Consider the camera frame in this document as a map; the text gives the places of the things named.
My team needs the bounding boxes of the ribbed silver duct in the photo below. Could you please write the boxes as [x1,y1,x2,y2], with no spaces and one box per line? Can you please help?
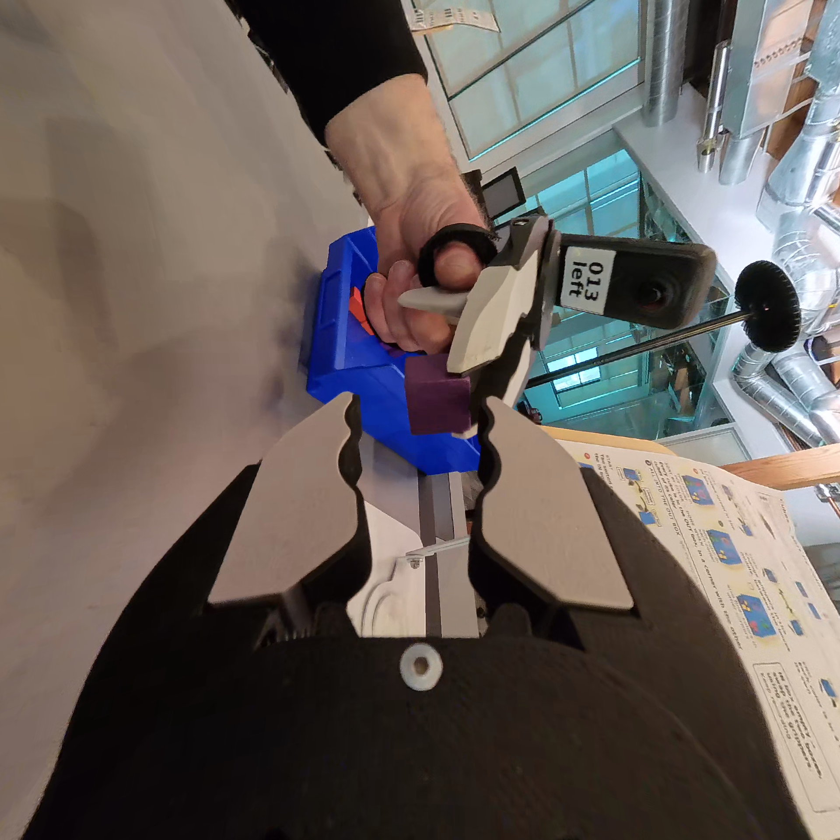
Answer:
[642,0,691,129]

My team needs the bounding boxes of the rectangular metal duct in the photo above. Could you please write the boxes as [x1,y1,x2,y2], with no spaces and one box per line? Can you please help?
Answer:
[721,0,829,140]

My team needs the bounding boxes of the glass window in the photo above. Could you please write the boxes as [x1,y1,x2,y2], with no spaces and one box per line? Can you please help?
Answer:
[410,0,645,161]

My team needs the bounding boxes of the silver round duct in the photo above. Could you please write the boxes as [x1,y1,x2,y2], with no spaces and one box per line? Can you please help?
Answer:
[728,39,840,447]

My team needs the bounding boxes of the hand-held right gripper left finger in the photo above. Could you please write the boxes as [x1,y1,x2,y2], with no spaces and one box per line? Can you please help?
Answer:
[207,391,374,621]

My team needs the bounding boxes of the blue plastic bin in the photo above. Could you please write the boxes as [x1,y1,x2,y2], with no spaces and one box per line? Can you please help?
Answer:
[298,226,483,475]

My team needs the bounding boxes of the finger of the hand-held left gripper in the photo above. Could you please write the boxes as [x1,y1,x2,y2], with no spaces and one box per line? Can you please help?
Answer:
[451,328,534,441]
[446,258,546,378]

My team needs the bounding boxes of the printed instruction sheet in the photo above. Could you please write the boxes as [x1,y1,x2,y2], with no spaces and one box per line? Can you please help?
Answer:
[570,438,840,834]

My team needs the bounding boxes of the wooden post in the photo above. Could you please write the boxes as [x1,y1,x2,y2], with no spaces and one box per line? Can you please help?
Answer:
[721,444,840,492]

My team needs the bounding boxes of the purple wooden cube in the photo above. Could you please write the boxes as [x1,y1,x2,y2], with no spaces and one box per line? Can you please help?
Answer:
[403,354,473,435]

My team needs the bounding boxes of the person's left hand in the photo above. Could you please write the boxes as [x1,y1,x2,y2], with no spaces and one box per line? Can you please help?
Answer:
[350,163,492,357]

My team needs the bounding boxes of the person's left forearm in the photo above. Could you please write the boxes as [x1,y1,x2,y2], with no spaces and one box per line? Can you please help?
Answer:
[226,0,463,191]

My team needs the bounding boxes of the wooden document stand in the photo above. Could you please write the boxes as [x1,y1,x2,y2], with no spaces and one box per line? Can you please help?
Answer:
[346,425,678,639]

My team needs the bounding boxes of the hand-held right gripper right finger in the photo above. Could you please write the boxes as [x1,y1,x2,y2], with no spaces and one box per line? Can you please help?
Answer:
[467,395,635,614]

